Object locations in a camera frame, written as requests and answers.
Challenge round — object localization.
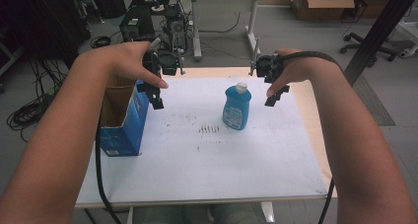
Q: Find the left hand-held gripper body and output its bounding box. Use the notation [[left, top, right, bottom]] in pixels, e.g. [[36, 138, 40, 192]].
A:
[[142, 36, 187, 78]]

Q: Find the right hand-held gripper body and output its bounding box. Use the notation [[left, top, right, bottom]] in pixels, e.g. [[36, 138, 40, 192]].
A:
[[248, 37, 286, 84]]

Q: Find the blue cardboard box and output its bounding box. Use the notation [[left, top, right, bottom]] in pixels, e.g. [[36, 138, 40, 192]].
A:
[[98, 75, 151, 158]]

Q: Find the blue detergent bottle white cap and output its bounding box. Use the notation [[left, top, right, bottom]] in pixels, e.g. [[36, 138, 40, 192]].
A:
[[222, 82, 252, 131]]

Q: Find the person's right hand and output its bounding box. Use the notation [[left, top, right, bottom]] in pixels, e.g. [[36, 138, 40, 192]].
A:
[[265, 47, 318, 99]]

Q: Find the person's left hand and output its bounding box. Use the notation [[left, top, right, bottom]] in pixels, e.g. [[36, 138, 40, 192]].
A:
[[76, 40, 170, 90]]

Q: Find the grey open computer tower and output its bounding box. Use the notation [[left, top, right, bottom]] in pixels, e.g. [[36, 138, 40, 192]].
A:
[[163, 5, 189, 54]]

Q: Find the black computer tower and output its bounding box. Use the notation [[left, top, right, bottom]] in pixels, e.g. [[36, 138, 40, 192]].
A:
[[118, 2, 156, 43]]

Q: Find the white table sheet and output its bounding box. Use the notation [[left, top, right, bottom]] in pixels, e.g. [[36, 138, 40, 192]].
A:
[[76, 76, 329, 205]]

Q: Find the brown cardboard box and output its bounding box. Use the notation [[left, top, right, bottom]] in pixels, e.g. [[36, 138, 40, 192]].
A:
[[283, 0, 356, 22]]

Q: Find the grey floor mat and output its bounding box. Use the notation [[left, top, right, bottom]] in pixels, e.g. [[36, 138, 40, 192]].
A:
[[351, 73, 396, 127]]

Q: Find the black office chair base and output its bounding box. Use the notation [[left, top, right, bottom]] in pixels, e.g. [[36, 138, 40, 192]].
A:
[[338, 32, 399, 69]]

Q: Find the black metal pole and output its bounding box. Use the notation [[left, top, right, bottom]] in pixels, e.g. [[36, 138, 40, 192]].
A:
[[342, 0, 418, 88]]

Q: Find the person's left leg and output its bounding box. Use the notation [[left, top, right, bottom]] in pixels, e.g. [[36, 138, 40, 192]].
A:
[[132, 204, 211, 224]]

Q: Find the person's leg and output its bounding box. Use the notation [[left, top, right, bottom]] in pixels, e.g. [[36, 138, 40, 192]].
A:
[[210, 202, 264, 224], [132, 204, 211, 224]]

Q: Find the person's right leg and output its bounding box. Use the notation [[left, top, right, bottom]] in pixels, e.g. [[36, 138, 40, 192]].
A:
[[210, 202, 264, 224]]

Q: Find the dark curtain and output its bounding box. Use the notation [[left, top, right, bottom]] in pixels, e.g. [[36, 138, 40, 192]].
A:
[[0, 0, 93, 62]]

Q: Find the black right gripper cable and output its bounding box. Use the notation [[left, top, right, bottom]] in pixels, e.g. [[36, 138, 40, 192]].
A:
[[278, 50, 344, 224]]

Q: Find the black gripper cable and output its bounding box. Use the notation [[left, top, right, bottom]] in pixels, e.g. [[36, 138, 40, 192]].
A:
[[278, 50, 344, 224], [95, 118, 114, 224]]

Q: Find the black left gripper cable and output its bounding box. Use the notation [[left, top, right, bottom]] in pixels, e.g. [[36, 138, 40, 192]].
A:
[[95, 118, 114, 224]]

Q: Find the bundle of black floor cables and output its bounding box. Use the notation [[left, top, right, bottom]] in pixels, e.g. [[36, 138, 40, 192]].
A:
[[6, 55, 67, 143]]

